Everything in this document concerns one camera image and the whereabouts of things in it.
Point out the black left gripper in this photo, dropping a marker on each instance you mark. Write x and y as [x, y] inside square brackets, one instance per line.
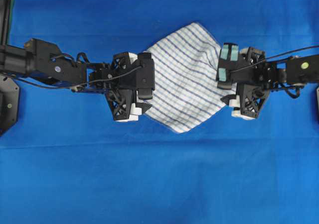
[121, 101]

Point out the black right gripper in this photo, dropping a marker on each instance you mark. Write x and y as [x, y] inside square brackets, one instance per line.
[249, 99]

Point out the white blue striped towel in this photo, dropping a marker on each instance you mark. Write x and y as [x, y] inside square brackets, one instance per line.
[186, 92]

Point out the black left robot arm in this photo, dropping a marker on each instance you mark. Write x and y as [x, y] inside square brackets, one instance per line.
[46, 63]

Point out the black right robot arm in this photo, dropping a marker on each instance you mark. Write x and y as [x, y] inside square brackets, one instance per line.
[290, 74]

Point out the blue table cloth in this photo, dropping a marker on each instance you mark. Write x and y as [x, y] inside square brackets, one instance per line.
[67, 162]

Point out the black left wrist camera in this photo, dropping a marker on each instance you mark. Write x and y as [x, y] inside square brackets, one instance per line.
[142, 79]

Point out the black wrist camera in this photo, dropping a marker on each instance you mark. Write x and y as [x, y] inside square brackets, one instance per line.
[142, 79]
[232, 68]

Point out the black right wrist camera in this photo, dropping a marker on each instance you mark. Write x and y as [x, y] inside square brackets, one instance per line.
[232, 68]

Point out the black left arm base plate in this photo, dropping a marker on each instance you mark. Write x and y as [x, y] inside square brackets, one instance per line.
[9, 103]

